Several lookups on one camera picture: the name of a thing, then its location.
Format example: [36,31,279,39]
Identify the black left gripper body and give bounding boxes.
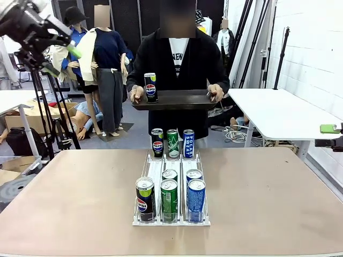
[0,4,58,62]

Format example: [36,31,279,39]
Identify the black Pepsi can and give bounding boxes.
[151,128,165,158]
[144,72,159,104]
[135,176,156,223]

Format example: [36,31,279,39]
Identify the dark brown serving tray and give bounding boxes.
[131,89,218,111]

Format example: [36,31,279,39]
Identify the blue Pocari Sweat can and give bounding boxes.
[187,178,206,223]
[183,129,195,158]
[185,169,203,185]

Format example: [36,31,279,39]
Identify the person's right forearm black sleeve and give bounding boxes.
[126,64,145,93]

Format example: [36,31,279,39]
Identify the person's left forearm black sleeve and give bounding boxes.
[211,64,230,93]

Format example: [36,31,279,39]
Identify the person in grey coat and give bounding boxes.
[0,36,19,90]

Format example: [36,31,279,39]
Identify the person sitting on floor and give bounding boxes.
[208,96,251,129]

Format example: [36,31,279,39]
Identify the person in black cardigan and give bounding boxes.
[126,0,230,149]

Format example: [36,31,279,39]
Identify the person's right hand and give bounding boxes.
[129,85,145,104]

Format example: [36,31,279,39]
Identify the person's left hand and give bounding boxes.
[207,84,225,103]

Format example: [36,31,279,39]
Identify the black office chair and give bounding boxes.
[16,58,32,82]

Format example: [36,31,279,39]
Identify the mannequin with black hat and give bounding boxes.
[52,6,104,136]

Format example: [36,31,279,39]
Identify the mannequin with navy top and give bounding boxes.
[76,5,129,138]

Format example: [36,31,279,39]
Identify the white table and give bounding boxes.
[0,89,49,156]
[227,88,343,161]

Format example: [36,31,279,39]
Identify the blue-clothed figure on floor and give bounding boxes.
[66,101,104,141]

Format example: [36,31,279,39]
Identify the brown cardboard box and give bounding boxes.
[4,99,78,134]

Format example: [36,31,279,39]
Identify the black backpack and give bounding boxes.
[5,127,49,158]

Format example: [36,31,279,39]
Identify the black upright pole stand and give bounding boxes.
[273,26,292,90]

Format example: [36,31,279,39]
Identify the black leaning stand poles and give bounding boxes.
[238,0,272,89]
[227,0,254,89]

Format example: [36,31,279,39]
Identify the mannequin with patterned hat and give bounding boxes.
[195,9,214,37]

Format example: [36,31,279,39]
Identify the green cider can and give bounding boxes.
[161,169,178,183]
[166,129,180,158]
[160,178,179,223]

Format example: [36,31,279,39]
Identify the mannequin with white jacket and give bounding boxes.
[214,18,235,75]

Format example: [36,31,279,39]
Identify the white can dispenser rack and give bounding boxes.
[132,149,212,227]

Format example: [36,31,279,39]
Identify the black camera tripod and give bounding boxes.
[28,64,81,161]

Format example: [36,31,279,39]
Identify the white coiled floor cable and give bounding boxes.
[224,124,249,144]

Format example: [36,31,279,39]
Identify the black round base plate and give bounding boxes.
[0,173,37,212]

